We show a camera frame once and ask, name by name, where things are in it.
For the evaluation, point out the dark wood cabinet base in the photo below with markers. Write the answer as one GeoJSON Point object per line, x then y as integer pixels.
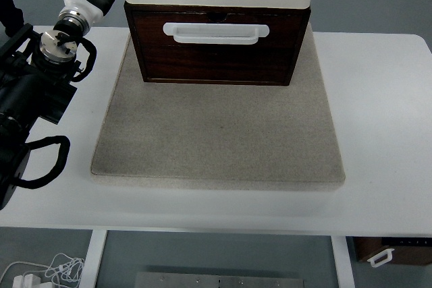
{"type": "Point", "coordinates": [219, 65]}

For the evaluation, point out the grey mat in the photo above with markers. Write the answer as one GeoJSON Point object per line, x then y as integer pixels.
{"type": "Point", "coordinates": [219, 133]}

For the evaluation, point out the white charger plug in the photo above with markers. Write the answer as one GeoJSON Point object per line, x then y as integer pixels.
{"type": "Point", "coordinates": [25, 281]}

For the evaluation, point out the white table leg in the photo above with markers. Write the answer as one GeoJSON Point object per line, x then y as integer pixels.
{"type": "Point", "coordinates": [92, 261]}
{"type": "Point", "coordinates": [342, 264]}

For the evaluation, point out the brown wooden box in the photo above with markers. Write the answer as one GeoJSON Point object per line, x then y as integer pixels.
{"type": "Point", "coordinates": [411, 254]}

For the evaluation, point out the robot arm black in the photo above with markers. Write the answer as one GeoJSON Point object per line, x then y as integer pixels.
{"type": "Point", "coordinates": [33, 89]}

